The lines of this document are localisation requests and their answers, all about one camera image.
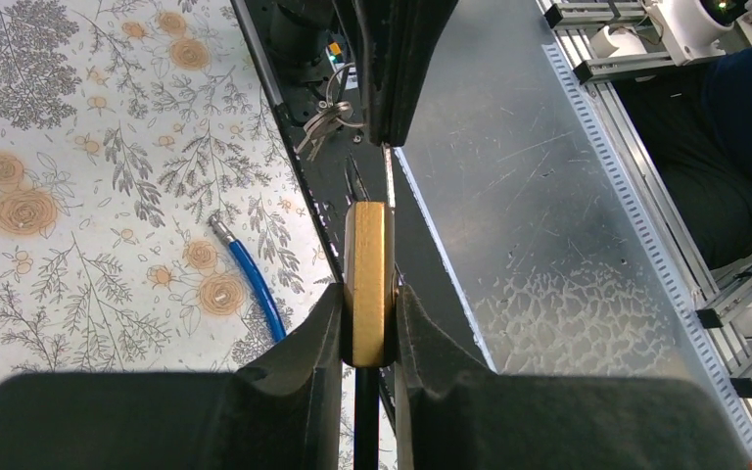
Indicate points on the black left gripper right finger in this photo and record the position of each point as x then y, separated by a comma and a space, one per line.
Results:
545, 422

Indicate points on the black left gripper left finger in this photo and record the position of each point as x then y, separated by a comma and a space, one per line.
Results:
188, 415

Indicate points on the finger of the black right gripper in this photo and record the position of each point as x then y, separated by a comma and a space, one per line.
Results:
397, 43

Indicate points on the silver key bunch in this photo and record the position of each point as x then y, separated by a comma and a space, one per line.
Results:
333, 113

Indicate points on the brass padlock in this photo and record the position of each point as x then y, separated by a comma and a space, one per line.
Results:
369, 304

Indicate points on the blue cable lock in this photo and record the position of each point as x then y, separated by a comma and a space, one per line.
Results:
252, 273

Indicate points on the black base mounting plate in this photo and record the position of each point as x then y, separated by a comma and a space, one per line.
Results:
297, 35

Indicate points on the white round device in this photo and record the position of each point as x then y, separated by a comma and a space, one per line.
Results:
691, 29

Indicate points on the dark blue clothed person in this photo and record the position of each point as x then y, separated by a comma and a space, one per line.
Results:
696, 126

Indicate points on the grey slotted cable duct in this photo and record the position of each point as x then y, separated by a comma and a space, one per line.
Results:
650, 236

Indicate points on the grey aluminium frame rail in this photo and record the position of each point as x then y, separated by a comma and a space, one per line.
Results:
634, 40

